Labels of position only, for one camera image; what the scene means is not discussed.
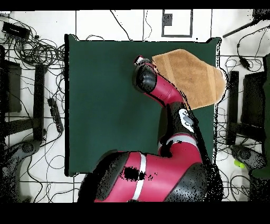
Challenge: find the tan terry towel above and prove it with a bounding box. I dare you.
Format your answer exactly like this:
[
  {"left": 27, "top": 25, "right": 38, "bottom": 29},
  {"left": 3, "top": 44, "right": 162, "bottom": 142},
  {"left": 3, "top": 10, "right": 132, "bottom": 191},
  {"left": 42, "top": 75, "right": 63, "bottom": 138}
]
[{"left": 151, "top": 49, "right": 227, "bottom": 110}]

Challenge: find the black flat panel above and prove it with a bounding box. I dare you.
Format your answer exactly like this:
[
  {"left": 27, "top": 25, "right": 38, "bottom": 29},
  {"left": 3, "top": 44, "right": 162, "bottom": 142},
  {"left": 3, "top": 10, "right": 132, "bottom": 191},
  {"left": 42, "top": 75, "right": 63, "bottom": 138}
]
[
  {"left": 241, "top": 71, "right": 266, "bottom": 128},
  {"left": 0, "top": 60, "right": 22, "bottom": 114}
]

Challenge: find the dark green table cloth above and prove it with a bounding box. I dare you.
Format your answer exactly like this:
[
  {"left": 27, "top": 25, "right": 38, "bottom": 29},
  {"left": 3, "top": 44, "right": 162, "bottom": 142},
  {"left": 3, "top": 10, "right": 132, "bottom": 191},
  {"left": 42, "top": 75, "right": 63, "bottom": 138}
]
[{"left": 64, "top": 33, "right": 221, "bottom": 177}]

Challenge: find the black power strip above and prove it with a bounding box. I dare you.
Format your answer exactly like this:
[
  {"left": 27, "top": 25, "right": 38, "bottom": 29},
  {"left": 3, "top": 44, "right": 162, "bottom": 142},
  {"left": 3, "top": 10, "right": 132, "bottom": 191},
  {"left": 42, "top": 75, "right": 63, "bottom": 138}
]
[{"left": 47, "top": 97, "right": 64, "bottom": 133}]

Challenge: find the black rod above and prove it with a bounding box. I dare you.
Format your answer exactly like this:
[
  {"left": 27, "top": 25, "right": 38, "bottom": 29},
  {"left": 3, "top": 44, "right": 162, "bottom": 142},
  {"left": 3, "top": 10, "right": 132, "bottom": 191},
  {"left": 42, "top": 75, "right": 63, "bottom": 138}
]
[{"left": 221, "top": 20, "right": 259, "bottom": 39}]

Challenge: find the black power adapter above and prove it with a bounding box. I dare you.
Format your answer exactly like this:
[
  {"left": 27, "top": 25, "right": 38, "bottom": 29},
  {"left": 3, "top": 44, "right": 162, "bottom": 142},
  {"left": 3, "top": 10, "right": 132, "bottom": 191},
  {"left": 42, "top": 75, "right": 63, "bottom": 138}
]
[{"left": 238, "top": 57, "right": 251, "bottom": 71}]

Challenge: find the black box device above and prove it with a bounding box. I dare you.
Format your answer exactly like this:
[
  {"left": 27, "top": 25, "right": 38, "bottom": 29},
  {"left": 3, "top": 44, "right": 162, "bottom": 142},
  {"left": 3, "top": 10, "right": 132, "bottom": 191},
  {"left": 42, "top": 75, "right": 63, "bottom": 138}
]
[{"left": 1, "top": 21, "right": 31, "bottom": 40}]

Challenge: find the dark green sheet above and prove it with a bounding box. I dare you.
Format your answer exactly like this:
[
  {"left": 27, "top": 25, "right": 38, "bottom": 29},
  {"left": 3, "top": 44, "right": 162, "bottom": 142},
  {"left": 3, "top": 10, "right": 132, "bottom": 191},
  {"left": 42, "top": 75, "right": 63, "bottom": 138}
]
[{"left": 250, "top": 53, "right": 270, "bottom": 180}]

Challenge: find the black tripod base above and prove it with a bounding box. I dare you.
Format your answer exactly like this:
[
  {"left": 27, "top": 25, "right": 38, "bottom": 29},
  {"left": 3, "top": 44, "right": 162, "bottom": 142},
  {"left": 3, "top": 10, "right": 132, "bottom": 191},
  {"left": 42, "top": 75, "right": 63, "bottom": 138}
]
[
  {"left": 229, "top": 144, "right": 266, "bottom": 170},
  {"left": 8, "top": 139, "right": 43, "bottom": 161}
]

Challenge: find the grey square frame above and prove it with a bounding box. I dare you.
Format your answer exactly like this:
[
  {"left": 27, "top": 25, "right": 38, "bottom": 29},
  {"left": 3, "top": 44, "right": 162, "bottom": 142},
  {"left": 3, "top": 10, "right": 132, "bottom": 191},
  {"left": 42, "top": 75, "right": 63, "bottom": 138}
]
[{"left": 161, "top": 9, "right": 194, "bottom": 38}]

